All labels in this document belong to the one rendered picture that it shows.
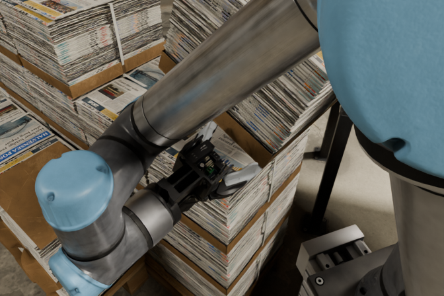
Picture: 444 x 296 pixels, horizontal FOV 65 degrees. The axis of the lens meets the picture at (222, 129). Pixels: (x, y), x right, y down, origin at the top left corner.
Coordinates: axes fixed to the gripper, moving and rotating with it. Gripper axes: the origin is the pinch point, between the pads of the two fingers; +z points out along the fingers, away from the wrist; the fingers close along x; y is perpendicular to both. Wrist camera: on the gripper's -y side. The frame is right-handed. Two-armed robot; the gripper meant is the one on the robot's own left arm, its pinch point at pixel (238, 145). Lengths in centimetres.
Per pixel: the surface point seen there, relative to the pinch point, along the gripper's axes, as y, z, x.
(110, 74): -33, 10, 49
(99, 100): -33, 2, 43
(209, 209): -24.5, -1.4, -2.7
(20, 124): -70, -11, 73
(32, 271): -73, -35, 25
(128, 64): -33, 17, 49
